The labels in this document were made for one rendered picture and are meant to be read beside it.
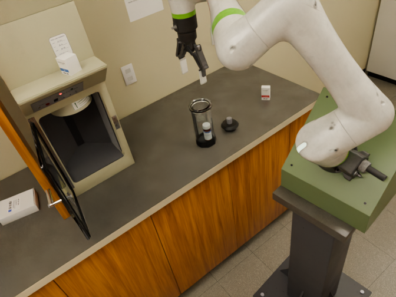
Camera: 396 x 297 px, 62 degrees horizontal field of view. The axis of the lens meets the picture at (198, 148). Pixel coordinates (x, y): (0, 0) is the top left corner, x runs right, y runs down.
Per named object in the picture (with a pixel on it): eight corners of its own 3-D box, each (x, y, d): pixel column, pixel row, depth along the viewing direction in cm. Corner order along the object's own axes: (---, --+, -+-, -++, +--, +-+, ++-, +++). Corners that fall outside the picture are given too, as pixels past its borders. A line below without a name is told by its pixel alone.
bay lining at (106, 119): (56, 157, 163) (21, 95, 139) (104, 132, 172) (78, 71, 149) (73, 183, 146) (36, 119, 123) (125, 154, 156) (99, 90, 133)
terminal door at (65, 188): (73, 191, 146) (30, 119, 120) (91, 241, 125) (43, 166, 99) (72, 192, 146) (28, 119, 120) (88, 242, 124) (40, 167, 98)
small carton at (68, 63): (62, 73, 117) (55, 58, 113) (73, 67, 120) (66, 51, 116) (71, 76, 114) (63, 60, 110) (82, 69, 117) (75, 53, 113)
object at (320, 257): (371, 293, 190) (416, 190, 131) (325, 360, 169) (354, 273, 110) (300, 244, 220) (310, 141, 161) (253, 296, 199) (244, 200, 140)
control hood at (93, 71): (23, 114, 119) (9, 91, 113) (103, 78, 132) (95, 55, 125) (31, 128, 112) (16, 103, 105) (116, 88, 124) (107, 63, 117)
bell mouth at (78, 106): (45, 105, 141) (39, 94, 138) (82, 88, 148) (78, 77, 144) (58, 122, 130) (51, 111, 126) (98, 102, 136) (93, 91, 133)
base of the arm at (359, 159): (398, 164, 107) (395, 161, 103) (369, 200, 111) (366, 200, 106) (330, 125, 123) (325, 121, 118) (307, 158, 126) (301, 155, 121)
